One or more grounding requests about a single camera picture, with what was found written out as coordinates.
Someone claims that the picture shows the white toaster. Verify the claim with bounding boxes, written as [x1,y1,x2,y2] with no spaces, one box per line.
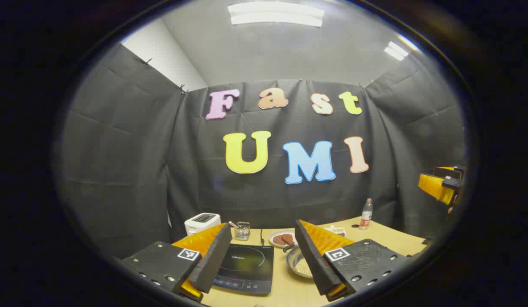
[184,213,221,236]

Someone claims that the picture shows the stainless steel pot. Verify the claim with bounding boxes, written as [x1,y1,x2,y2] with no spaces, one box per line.
[283,244,316,279]

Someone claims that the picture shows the clear bottle red label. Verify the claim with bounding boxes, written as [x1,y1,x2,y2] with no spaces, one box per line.
[359,198,374,231]

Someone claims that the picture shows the black induction cooktop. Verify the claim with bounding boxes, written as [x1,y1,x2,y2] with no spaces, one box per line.
[213,244,274,295]

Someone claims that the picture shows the ceiling light panel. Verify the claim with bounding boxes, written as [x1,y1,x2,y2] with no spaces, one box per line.
[383,41,409,61]
[228,1,325,28]

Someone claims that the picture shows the round white plate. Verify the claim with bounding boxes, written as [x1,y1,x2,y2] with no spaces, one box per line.
[269,230,299,248]

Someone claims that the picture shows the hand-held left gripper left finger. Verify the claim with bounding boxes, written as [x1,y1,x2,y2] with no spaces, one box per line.
[119,222,233,303]

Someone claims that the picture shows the black backdrop cloth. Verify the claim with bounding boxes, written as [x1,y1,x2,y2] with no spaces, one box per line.
[55,43,467,261]

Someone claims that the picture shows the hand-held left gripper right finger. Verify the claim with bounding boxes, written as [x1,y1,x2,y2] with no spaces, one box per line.
[295,220,412,302]

